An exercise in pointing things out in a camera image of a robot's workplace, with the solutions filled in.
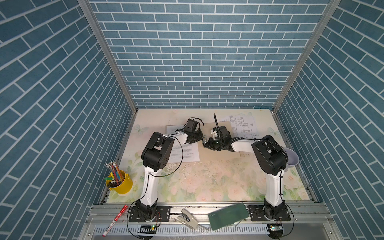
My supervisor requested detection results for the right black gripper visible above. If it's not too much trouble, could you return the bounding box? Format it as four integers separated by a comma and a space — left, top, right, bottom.
204, 137, 225, 152

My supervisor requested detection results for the diagram printed paper sheet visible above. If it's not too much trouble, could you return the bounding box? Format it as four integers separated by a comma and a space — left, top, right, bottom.
229, 115, 259, 139

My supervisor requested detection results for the text printed paper sheet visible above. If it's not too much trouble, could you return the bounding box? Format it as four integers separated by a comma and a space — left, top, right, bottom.
169, 140, 200, 163

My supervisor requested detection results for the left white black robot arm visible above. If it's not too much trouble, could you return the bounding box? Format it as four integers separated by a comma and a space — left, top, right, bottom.
135, 118, 204, 221

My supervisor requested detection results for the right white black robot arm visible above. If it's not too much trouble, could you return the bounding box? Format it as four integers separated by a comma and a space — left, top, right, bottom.
203, 126, 291, 221

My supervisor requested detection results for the metal folder clip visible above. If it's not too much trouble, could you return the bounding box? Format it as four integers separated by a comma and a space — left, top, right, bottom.
203, 135, 208, 147

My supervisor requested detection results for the lavender ceramic cup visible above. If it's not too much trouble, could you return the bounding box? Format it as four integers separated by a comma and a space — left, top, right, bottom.
285, 148, 300, 168

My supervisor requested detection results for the green notebook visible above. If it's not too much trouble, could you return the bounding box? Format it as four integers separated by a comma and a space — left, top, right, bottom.
208, 203, 250, 231

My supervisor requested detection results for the grey stapler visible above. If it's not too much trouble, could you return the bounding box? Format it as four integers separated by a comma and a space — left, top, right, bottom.
177, 209, 199, 229

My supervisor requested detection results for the coloured pencils bundle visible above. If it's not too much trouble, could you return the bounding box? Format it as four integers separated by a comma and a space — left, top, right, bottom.
105, 161, 123, 185

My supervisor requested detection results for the yellow pen holder cup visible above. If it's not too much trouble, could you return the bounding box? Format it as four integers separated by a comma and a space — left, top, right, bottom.
106, 170, 133, 195

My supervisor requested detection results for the right controller board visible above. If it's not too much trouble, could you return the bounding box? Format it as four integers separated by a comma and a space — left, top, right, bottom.
267, 224, 284, 240

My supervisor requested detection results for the controller board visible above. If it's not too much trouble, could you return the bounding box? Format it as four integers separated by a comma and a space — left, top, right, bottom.
267, 224, 284, 240
138, 226, 157, 240

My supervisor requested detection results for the left controller board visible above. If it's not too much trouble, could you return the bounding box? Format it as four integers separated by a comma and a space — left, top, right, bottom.
138, 226, 157, 240

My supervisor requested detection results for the red white marker pen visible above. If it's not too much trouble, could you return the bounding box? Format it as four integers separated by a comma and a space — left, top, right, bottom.
103, 205, 128, 237

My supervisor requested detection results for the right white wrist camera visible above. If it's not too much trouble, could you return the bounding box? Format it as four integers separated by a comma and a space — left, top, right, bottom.
210, 128, 219, 140

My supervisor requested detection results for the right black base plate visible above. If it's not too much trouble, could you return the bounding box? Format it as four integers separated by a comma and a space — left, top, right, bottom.
247, 205, 292, 222

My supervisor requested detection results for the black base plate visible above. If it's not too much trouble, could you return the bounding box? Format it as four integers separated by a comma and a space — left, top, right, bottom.
129, 206, 171, 223
247, 205, 292, 222

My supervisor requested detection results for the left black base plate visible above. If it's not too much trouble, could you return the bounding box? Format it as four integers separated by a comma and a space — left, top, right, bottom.
129, 206, 171, 223

